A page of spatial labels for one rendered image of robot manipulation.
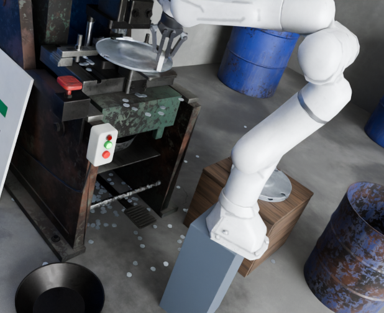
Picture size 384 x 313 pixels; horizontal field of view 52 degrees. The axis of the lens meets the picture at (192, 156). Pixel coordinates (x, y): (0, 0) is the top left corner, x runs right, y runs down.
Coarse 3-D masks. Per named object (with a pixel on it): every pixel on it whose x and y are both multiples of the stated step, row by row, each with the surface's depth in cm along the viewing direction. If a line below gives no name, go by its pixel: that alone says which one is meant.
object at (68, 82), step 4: (60, 76) 122; (64, 76) 123; (68, 76) 124; (72, 76) 124; (60, 80) 120; (64, 80) 120; (68, 80) 121; (72, 80) 122; (76, 80) 123; (60, 84) 120; (64, 84) 119; (68, 84) 119; (72, 84) 120; (76, 84) 121; (80, 84) 121; (64, 88) 119; (68, 88) 119; (72, 88) 119; (76, 88) 121; (80, 88) 122; (68, 92) 123
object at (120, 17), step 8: (104, 0) 142; (112, 0) 139; (120, 0) 136; (128, 0) 136; (136, 0) 137; (144, 0) 140; (152, 0) 145; (104, 8) 143; (112, 8) 140; (120, 8) 137; (128, 8) 138; (136, 8) 138; (144, 8) 140; (152, 8) 143; (112, 16) 141; (120, 16) 139; (128, 16) 139; (136, 16) 138; (144, 16) 143
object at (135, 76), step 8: (120, 72) 149; (128, 72) 146; (136, 72) 146; (144, 72) 138; (160, 72) 142; (168, 72) 144; (128, 80) 147; (136, 80) 149; (144, 80) 152; (152, 80) 137; (128, 88) 149; (136, 88) 151; (144, 88) 153
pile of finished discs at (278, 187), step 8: (232, 168) 181; (272, 176) 185; (280, 176) 187; (272, 184) 179; (280, 184) 181; (288, 184) 183; (264, 192) 173; (272, 192) 174; (280, 192) 176; (288, 192) 178; (264, 200) 170; (272, 200) 171; (280, 200) 173
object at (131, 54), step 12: (96, 48) 141; (108, 48) 146; (120, 48) 148; (132, 48) 151; (144, 48) 156; (108, 60) 137; (120, 60) 140; (132, 60) 143; (144, 60) 145; (168, 60) 153; (156, 72) 140
